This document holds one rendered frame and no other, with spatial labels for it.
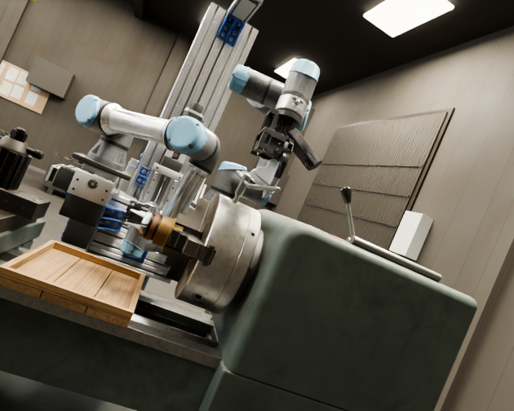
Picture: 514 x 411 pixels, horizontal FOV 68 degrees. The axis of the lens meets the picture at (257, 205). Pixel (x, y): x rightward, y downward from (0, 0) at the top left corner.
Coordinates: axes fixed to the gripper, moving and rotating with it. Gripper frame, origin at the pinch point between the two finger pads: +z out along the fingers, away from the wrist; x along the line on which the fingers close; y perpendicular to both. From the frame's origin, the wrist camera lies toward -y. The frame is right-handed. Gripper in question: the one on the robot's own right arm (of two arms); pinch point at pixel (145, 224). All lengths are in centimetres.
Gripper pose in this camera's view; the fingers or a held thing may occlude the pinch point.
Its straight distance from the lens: 106.1
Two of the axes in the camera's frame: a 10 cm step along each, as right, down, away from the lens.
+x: 4.0, -9.2, 0.2
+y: -9.0, -3.9, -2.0
